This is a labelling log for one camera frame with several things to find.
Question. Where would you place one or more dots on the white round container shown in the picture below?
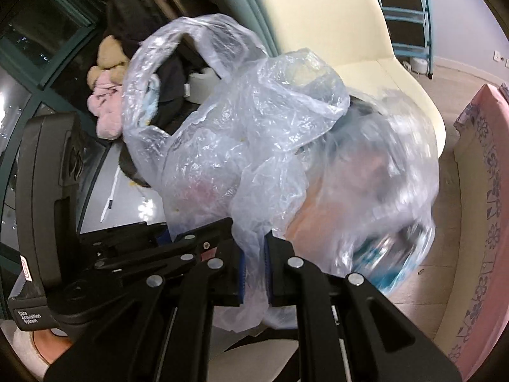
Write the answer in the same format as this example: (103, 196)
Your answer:
(202, 87)

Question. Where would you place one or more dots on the long white pen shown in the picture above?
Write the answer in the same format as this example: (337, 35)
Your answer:
(109, 201)

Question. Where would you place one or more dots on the pink fluffy cloth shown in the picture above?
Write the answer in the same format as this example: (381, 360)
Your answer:
(105, 103)

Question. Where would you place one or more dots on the pink floral mattress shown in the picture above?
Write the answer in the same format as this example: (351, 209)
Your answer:
(489, 207)

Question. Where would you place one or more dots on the white blue printed bag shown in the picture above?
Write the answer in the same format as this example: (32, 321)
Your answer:
(153, 99)

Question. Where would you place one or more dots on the blue metal rack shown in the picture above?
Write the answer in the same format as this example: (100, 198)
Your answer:
(403, 12)

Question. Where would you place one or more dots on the brown fluffy mat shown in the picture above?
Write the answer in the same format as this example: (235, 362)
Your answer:
(129, 167)

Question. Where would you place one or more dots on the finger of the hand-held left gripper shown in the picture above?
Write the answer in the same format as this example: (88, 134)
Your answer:
(119, 242)
(199, 238)

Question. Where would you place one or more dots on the teal ribbed column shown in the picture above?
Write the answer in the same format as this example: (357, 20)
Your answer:
(238, 4)

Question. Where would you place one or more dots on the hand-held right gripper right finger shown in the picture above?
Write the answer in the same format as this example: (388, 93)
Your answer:
(270, 282)

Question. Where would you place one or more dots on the cream chair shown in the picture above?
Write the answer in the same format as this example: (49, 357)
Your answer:
(330, 20)

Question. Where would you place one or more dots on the person's left forearm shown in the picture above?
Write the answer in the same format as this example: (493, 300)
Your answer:
(51, 346)

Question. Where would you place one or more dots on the white floor device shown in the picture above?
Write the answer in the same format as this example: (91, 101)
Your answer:
(416, 65)

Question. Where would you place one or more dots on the clear plastic bag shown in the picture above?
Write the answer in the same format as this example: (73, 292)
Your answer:
(258, 135)

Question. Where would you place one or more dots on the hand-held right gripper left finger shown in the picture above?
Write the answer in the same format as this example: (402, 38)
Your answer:
(240, 282)

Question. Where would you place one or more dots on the white wall socket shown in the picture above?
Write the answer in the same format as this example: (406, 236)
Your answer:
(498, 55)

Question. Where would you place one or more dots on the teal window frame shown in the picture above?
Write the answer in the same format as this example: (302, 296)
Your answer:
(39, 77)

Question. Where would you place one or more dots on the beige fluffy cloth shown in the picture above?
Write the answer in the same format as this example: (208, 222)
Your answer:
(109, 53)

